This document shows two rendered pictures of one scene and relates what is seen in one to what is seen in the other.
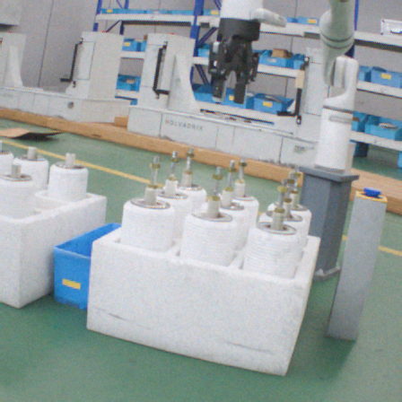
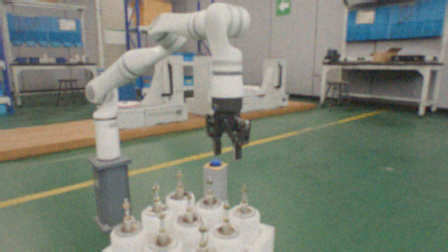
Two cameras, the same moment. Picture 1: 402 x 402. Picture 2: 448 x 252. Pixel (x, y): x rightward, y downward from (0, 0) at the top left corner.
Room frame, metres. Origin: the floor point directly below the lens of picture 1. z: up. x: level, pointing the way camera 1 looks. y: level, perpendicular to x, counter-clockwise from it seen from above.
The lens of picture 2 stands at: (0.90, 0.63, 0.68)
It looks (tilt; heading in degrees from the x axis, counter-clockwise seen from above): 12 degrees down; 285
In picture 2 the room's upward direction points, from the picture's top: straight up
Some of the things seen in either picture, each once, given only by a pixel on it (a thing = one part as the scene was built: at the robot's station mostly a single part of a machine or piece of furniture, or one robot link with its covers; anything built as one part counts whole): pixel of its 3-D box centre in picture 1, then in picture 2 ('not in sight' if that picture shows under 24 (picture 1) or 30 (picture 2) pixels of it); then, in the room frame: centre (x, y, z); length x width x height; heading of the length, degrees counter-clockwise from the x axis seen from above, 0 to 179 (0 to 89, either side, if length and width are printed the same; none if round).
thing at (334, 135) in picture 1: (333, 140); (107, 139); (1.65, -0.35, 0.39); 0.09 x 0.09 x 0.17; 55
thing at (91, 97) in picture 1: (49, 71); not in sight; (5.07, 1.49, 0.45); 1.61 x 0.57 x 0.74; 55
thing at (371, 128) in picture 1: (387, 127); not in sight; (5.92, -1.81, 0.36); 0.50 x 0.38 x 0.21; 146
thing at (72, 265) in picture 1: (101, 264); not in sight; (1.27, 0.20, 0.06); 0.30 x 0.11 x 0.12; 164
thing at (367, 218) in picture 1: (356, 267); (215, 202); (1.18, -0.35, 0.16); 0.07 x 0.07 x 0.31; 77
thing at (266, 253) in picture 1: (267, 276); (243, 238); (1.03, -0.14, 0.16); 0.10 x 0.10 x 0.18
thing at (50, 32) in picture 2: not in sight; (52, 53); (5.44, -3.85, 0.94); 1.40 x 0.70 x 1.88; 55
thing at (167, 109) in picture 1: (243, 93); not in sight; (3.89, -0.17, 0.45); 1.45 x 0.57 x 0.74; 55
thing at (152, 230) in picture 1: (144, 251); not in sight; (1.09, 0.09, 0.16); 0.10 x 0.10 x 0.18
